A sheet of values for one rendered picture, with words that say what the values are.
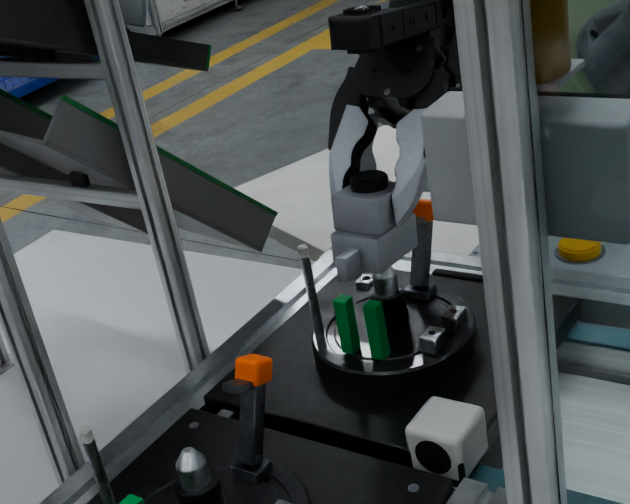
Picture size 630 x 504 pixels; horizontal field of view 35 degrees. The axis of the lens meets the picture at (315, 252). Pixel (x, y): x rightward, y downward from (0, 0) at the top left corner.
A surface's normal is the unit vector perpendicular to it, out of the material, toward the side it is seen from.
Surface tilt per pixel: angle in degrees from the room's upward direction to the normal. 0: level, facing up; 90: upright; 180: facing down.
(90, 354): 0
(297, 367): 0
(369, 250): 84
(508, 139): 90
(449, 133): 90
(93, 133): 90
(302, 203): 0
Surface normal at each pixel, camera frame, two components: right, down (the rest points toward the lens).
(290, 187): -0.17, -0.88
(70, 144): 0.72, 0.20
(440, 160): -0.54, 0.46
